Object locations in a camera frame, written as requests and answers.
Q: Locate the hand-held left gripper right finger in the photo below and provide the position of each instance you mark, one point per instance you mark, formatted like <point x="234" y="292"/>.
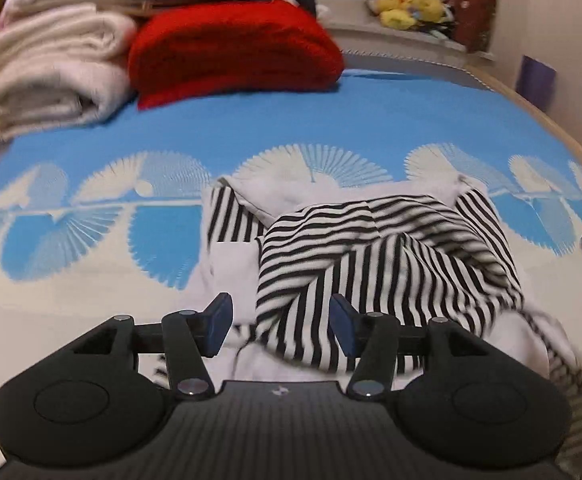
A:
<point x="343" y="325"/>

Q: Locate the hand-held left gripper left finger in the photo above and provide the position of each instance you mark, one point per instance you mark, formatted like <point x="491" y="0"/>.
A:
<point x="218" y="325"/>

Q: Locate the yellow plush toy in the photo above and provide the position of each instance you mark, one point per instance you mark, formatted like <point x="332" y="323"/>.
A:
<point x="428" y="6"/>
<point x="393" y="7"/>

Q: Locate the window sill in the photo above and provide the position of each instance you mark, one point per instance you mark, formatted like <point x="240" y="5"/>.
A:
<point x="371" y="35"/>

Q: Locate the cream folded blanket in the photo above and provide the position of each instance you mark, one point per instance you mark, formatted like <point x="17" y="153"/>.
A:
<point x="51" y="70"/>

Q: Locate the blue and white bed sheet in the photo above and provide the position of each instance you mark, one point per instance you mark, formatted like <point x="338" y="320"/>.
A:
<point x="321" y="120"/>

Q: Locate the wooden bed frame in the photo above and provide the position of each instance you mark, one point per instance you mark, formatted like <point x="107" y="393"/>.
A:
<point x="561" y="130"/>

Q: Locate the red folded knit blanket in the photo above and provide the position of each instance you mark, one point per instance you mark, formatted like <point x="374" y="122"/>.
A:
<point x="231" y="50"/>

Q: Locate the striped hooded top white vest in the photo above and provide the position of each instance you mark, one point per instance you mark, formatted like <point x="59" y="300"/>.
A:
<point x="371" y="260"/>

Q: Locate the purple box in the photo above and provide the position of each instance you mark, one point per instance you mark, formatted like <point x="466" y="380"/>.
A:
<point x="537" y="82"/>

